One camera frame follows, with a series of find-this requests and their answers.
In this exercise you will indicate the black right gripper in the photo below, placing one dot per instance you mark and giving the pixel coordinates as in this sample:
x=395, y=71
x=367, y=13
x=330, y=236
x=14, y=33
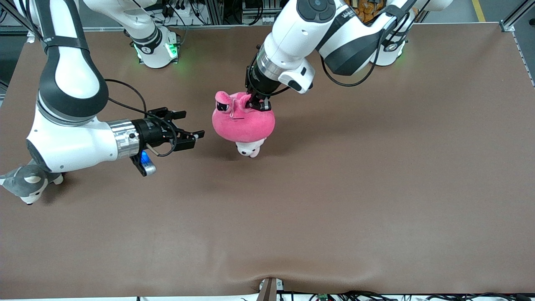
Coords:
x=147, y=130

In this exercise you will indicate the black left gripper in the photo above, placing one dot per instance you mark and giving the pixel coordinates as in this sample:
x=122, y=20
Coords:
x=260, y=85

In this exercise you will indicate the pink round plush toy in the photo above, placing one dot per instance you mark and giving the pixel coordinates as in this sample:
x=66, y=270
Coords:
x=244, y=123

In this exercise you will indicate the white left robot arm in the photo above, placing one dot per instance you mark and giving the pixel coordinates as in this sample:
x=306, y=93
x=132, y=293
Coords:
x=309, y=37

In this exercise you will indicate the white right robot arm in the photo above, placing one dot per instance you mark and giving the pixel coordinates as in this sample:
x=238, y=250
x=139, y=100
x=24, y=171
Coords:
x=71, y=138

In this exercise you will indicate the pale pink white plush toy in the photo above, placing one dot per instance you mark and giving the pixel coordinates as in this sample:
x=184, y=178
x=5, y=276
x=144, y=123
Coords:
x=250, y=149

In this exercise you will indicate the grey white husky plush toy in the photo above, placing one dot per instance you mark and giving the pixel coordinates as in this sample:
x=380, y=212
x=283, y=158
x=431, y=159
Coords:
x=25, y=184

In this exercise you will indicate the orange packaged goods pile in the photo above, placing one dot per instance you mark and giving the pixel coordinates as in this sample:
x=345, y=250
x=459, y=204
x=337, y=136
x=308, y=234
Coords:
x=365, y=12

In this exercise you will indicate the brown table edge bracket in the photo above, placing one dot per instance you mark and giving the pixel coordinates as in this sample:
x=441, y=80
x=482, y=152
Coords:
x=269, y=290

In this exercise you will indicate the aluminium frame profile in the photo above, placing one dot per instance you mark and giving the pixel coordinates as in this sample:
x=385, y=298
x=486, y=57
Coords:
x=14, y=14
x=516, y=19

